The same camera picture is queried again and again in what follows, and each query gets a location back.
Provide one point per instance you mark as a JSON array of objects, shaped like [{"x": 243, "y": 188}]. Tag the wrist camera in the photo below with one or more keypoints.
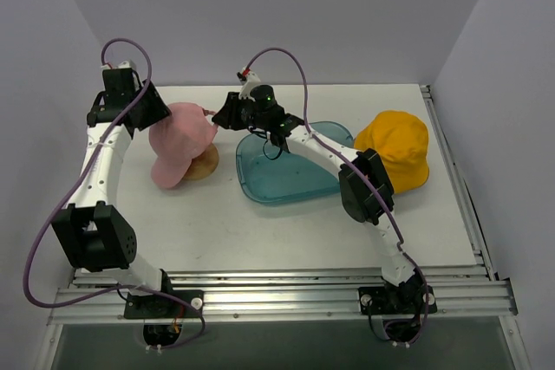
[
  {"x": 129, "y": 64},
  {"x": 249, "y": 80}
]

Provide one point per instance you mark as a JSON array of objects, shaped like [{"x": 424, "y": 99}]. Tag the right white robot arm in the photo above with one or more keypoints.
[{"x": 365, "y": 188}]

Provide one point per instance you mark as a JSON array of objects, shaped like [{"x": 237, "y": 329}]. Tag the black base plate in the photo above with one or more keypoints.
[
  {"x": 151, "y": 307},
  {"x": 374, "y": 300}
]

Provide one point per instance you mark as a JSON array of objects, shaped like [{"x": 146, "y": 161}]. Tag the pink baseball cap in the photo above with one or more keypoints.
[{"x": 179, "y": 139}]

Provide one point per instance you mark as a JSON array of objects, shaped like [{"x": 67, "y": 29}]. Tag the wooden head hat stand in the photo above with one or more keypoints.
[{"x": 202, "y": 165}]

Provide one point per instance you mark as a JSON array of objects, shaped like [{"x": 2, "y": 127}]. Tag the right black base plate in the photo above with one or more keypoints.
[{"x": 374, "y": 300}]

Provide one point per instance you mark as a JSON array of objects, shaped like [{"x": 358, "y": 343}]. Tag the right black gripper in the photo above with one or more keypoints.
[{"x": 230, "y": 113}]

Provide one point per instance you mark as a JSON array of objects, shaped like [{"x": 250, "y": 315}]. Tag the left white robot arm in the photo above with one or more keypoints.
[{"x": 93, "y": 234}]

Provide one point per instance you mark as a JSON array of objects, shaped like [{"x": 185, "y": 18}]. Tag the yellow bucket hat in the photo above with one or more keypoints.
[{"x": 401, "y": 140}]

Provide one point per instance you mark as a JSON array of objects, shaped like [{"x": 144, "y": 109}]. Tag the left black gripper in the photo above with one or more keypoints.
[{"x": 153, "y": 106}]

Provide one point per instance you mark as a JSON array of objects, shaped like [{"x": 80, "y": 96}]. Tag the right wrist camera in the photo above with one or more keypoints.
[{"x": 249, "y": 80}]

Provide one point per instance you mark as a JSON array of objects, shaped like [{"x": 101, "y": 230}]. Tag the aluminium mounting rail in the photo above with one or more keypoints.
[{"x": 332, "y": 294}]

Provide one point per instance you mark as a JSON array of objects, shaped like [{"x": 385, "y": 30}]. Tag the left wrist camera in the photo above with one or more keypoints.
[{"x": 129, "y": 64}]

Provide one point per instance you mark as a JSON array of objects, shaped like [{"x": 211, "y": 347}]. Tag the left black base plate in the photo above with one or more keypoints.
[{"x": 151, "y": 307}]

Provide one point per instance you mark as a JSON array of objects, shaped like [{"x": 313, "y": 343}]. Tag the teal plastic tray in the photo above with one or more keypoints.
[{"x": 268, "y": 175}]

